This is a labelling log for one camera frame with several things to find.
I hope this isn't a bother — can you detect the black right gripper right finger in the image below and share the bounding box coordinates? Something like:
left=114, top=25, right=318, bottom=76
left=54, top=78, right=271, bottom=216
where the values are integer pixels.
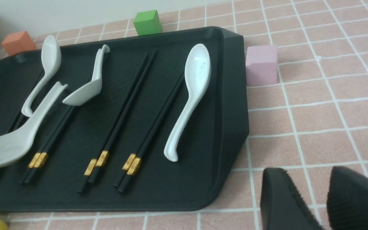
left=326, top=166, right=368, bottom=230

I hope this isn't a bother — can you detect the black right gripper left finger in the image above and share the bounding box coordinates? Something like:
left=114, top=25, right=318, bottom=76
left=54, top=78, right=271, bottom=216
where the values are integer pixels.
left=260, top=168, right=323, bottom=230

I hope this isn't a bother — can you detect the pink checkered tablecloth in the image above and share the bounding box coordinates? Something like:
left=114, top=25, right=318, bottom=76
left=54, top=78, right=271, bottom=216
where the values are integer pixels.
left=0, top=0, right=368, bottom=230

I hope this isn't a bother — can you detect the pink cube block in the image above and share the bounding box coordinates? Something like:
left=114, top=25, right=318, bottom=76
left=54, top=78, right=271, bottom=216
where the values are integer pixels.
left=245, top=45, right=278, bottom=86

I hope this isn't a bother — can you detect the black plastic tray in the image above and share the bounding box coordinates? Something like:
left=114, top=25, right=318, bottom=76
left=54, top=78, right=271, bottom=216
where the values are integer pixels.
left=0, top=27, right=249, bottom=212

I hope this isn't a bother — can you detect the white ceramic spoon right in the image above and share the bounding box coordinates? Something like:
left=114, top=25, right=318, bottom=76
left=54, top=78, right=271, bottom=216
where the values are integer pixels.
left=164, top=43, right=211, bottom=162

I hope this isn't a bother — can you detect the white ceramic spoon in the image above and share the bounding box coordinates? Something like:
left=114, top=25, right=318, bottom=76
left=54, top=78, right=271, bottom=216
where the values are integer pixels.
left=0, top=82, right=68, bottom=167
left=164, top=43, right=211, bottom=162
left=21, top=35, right=62, bottom=117
left=62, top=44, right=110, bottom=106

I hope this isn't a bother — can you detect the white ceramic spoon middle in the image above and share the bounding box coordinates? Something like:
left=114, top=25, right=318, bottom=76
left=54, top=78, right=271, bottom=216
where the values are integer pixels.
left=62, top=44, right=110, bottom=106

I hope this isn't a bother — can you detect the green cube block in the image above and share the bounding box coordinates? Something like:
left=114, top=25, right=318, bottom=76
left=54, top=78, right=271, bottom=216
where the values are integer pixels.
left=134, top=10, right=163, bottom=36

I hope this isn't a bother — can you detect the white ceramic spoon front centre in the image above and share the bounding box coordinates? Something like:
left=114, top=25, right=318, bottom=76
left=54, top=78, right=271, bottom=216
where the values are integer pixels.
left=0, top=82, right=68, bottom=167

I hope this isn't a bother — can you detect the white ceramic spoon far left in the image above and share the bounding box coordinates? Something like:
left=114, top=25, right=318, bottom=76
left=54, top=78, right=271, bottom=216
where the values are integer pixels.
left=21, top=35, right=62, bottom=117

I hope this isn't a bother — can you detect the orange cube block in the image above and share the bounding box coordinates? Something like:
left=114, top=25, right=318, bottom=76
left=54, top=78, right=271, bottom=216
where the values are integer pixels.
left=1, top=31, right=36, bottom=56

